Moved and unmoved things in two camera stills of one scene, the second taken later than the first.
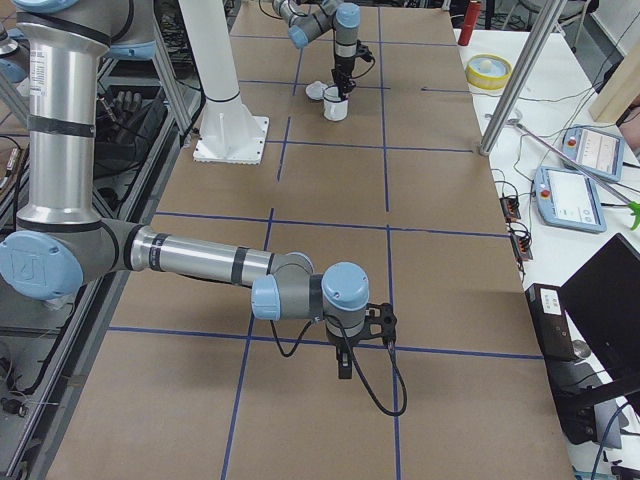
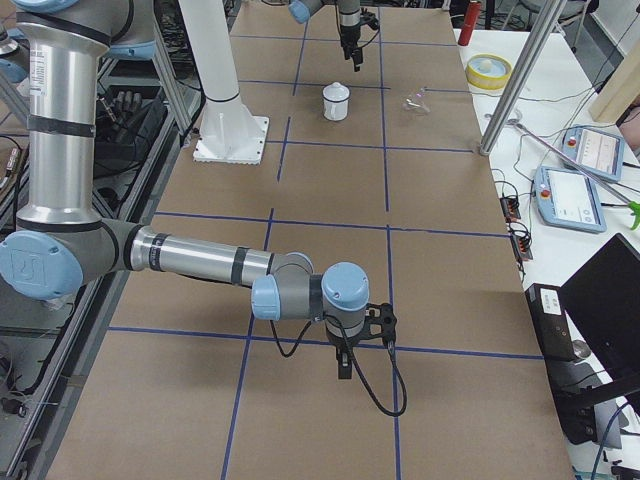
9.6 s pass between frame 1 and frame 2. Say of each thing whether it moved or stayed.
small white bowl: moved
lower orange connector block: stayed
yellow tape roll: stayed
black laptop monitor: stayed
